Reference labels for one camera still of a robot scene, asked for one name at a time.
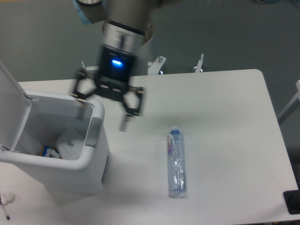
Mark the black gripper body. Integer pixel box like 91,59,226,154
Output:
94,45,136,102

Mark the clear plastic water bottle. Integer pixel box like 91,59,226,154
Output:
167,126,187,198

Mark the white plastic bag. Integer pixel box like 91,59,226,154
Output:
56,128,84,160

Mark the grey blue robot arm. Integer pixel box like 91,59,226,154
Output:
71,0,163,131

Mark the white trash can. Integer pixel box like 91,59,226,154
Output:
0,91,109,194

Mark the white trash can lid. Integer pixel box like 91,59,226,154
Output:
0,63,32,151

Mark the blue yellow snack wrapper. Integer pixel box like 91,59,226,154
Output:
39,145,61,158

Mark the white crumpled tissue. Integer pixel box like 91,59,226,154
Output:
0,191,15,205

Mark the white pen with black tip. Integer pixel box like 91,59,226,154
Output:
0,198,10,220

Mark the black clamp at table edge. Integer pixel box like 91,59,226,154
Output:
283,190,300,215

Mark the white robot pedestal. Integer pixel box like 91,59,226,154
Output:
81,14,204,79

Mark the white frame at right edge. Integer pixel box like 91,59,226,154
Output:
277,80,300,125

